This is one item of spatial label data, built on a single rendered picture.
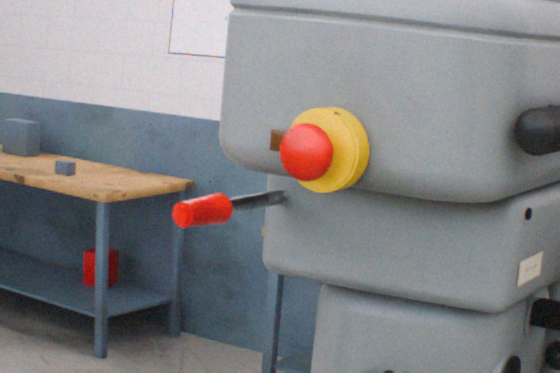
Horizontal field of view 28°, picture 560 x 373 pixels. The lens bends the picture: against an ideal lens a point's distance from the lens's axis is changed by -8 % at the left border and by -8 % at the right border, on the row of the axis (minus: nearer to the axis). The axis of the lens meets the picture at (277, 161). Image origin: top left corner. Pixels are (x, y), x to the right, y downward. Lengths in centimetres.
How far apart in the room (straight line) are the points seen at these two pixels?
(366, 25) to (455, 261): 21
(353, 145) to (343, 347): 26
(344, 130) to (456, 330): 24
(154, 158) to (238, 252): 72
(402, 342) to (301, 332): 517
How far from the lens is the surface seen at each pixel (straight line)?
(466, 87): 84
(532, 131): 84
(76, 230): 702
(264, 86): 91
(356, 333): 104
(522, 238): 94
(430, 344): 101
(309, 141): 83
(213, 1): 633
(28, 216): 730
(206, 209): 91
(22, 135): 683
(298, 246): 101
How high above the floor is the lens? 187
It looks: 8 degrees down
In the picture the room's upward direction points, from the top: 4 degrees clockwise
